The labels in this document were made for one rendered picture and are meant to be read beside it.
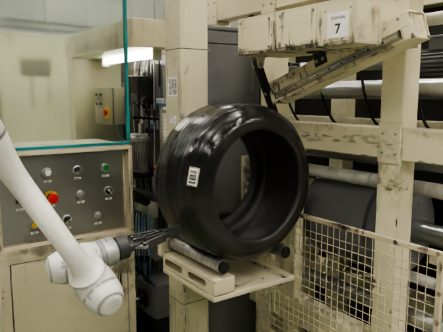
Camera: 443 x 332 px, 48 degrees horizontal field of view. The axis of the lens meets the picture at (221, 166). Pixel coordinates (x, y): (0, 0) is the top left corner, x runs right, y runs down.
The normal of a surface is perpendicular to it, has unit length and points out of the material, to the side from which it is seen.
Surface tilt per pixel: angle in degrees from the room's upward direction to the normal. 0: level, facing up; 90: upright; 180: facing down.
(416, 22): 72
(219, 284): 90
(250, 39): 90
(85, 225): 90
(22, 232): 90
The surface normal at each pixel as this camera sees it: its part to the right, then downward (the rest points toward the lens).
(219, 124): 0.05, -0.49
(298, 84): -0.82, 0.08
